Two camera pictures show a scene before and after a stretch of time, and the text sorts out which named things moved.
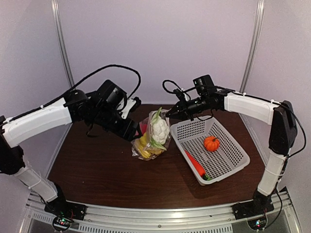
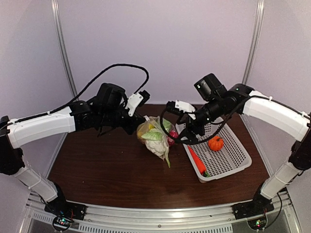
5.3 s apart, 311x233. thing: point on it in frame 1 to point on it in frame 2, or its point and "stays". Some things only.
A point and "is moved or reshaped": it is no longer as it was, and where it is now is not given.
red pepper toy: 143,127 to 173,133
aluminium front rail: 212,219 stays
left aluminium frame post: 56,8 stays
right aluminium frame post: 253,46 stays
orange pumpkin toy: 211,143 is moved or reshaped
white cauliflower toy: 160,130 is moved or reshaped
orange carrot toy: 199,169 is moved or reshaped
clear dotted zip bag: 155,135 is moved or reshaped
